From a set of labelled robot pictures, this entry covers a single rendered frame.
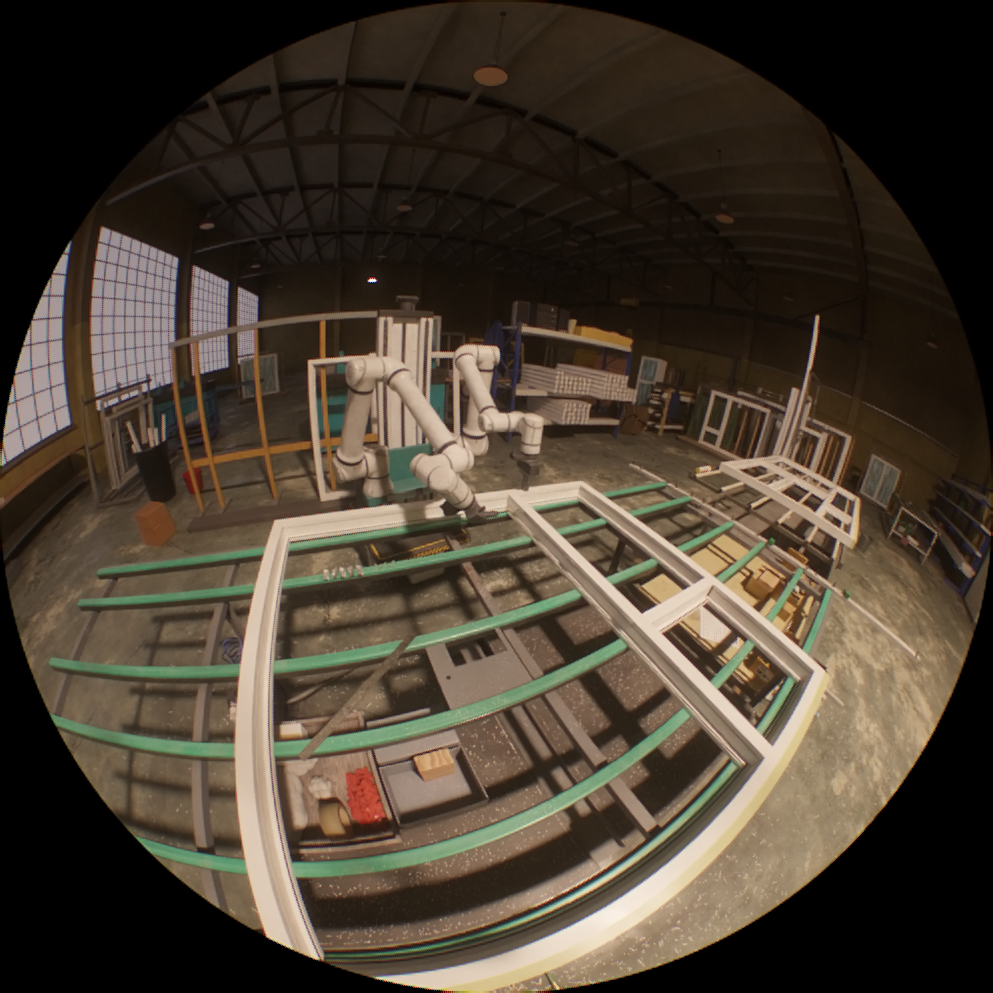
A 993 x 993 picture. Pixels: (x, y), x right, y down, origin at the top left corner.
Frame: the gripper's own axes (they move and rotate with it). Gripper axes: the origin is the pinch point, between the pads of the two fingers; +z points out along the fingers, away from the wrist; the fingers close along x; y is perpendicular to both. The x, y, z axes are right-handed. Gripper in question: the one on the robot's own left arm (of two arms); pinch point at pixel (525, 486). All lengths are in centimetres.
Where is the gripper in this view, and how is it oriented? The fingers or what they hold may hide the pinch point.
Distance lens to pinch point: 149.4
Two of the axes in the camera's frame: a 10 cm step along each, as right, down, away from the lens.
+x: -4.1, -4.4, 8.0
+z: -0.8, 8.9, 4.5
